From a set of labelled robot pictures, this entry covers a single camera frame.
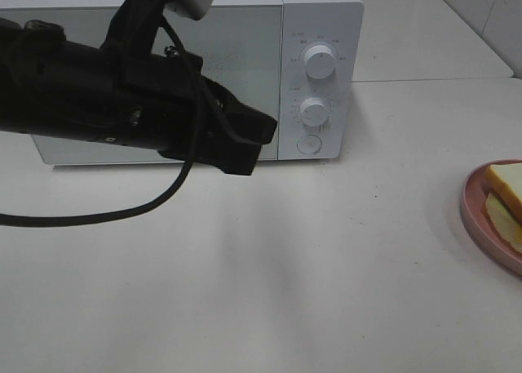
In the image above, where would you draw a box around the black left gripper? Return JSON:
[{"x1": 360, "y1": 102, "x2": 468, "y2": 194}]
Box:
[{"x1": 102, "y1": 0, "x2": 277, "y2": 176}]

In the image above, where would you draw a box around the round microwave door button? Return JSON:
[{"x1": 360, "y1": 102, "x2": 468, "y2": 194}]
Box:
[{"x1": 297, "y1": 135, "x2": 322, "y2": 155}]

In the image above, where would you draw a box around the white microwave knob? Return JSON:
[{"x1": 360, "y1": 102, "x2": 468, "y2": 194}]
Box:
[
  {"x1": 302, "y1": 42, "x2": 337, "y2": 80},
  {"x1": 299, "y1": 97, "x2": 330, "y2": 127}
]

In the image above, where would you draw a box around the white microwave door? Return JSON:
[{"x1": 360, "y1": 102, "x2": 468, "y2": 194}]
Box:
[{"x1": 1, "y1": 0, "x2": 282, "y2": 165}]

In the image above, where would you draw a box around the pink round plate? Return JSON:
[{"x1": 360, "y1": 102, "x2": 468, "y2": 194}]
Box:
[{"x1": 459, "y1": 159, "x2": 521, "y2": 278}]

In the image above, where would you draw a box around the white bread sandwich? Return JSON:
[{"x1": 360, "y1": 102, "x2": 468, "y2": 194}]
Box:
[{"x1": 484, "y1": 162, "x2": 521, "y2": 253}]

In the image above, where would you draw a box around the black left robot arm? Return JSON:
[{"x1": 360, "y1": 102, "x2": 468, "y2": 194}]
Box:
[{"x1": 1, "y1": 0, "x2": 277, "y2": 175}]

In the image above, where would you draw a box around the white microwave oven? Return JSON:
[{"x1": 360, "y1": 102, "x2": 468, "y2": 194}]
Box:
[{"x1": 0, "y1": 0, "x2": 365, "y2": 171}]

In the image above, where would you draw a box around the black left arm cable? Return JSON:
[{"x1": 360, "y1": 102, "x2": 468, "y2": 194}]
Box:
[{"x1": 0, "y1": 16, "x2": 246, "y2": 229}]

